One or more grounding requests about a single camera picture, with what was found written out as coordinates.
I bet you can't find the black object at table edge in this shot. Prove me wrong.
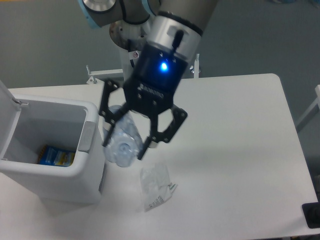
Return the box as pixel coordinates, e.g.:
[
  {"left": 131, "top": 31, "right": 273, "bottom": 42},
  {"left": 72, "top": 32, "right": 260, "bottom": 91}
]
[{"left": 302, "top": 202, "right": 320, "bottom": 229}]

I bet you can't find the white metal base frame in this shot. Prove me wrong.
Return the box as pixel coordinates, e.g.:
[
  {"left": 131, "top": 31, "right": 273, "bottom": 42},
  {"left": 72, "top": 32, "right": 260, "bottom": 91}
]
[{"left": 86, "top": 53, "right": 201, "bottom": 85}]

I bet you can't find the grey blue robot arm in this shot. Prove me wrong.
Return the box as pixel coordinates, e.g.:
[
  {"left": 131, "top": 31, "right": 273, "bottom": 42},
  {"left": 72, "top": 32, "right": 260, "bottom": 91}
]
[{"left": 78, "top": 0, "right": 217, "bottom": 159}]

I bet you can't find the crumpled white plastic wrapper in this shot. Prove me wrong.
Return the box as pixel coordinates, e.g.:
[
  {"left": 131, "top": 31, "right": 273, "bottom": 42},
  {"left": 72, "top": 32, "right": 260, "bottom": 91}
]
[{"left": 139, "top": 163, "right": 178, "bottom": 212}]

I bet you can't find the white frame at right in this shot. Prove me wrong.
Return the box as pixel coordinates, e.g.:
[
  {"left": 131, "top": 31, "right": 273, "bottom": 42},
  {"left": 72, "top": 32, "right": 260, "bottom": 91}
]
[{"left": 295, "top": 84, "right": 320, "bottom": 133}]

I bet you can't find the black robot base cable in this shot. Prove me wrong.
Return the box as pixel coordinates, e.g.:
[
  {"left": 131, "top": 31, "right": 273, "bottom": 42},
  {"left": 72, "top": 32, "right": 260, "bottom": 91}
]
[{"left": 127, "top": 38, "right": 137, "bottom": 70}]

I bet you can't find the white plastic trash can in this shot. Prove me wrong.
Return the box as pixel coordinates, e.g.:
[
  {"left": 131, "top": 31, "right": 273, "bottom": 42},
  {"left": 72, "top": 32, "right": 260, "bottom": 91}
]
[{"left": 0, "top": 85, "right": 106, "bottom": 204}]

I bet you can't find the clear plastic water bottle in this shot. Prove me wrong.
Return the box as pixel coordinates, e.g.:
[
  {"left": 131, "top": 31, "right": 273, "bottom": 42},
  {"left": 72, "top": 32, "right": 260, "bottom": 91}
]
[{"left": 103, "top": 112, "right": 143, "bottom": 168}]

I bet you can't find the blue yellow package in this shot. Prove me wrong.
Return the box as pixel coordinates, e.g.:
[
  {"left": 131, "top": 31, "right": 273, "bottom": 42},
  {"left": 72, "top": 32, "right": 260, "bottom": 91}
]
[{"left": 37, "top": 145, "right": 76, "bottom": 167}]

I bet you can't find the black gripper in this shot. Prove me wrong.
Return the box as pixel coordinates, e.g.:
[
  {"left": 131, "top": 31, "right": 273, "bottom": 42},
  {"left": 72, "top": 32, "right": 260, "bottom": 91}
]
[{"left": 98, "top": 42, "right": 190, "bottom": 161}]

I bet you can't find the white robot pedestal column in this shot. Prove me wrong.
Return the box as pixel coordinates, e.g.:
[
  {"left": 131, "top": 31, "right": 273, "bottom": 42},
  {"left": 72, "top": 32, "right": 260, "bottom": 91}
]
[{"left": 109, "top": 17, "right": 154, "bottom": 81}]

